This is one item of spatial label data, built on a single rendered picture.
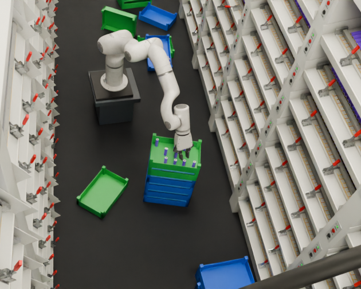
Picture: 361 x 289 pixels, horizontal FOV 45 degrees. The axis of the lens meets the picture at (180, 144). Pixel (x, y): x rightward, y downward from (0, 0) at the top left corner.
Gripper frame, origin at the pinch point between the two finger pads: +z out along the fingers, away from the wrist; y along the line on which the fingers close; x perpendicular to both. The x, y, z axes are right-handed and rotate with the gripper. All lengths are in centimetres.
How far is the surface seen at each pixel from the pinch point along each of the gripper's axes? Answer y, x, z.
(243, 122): -44.4, -3.4, -7.3
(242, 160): -40.4, 1.8, 15.9
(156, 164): 16.0, -5.1, 3.3
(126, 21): -37, -172, -38
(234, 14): -60, -38, -65
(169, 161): 5.9, -7.7, 6.1
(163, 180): 10.9, -9.3, 19.4
